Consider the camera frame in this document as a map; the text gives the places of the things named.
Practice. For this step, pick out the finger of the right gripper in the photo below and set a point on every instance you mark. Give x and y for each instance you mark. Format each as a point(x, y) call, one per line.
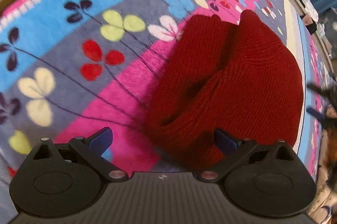
point(322, 119)
point(317, 89)

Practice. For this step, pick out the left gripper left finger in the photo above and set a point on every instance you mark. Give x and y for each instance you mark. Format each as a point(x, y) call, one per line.
point(79, 160)

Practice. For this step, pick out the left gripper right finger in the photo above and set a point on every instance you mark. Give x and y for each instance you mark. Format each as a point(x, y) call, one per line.
point(239, 152)

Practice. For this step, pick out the red knit sweater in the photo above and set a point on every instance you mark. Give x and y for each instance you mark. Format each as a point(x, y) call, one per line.
point(237, 77)

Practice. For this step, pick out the colourful floral fleece blanket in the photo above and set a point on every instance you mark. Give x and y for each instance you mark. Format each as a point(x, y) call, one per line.
point(69, 68)

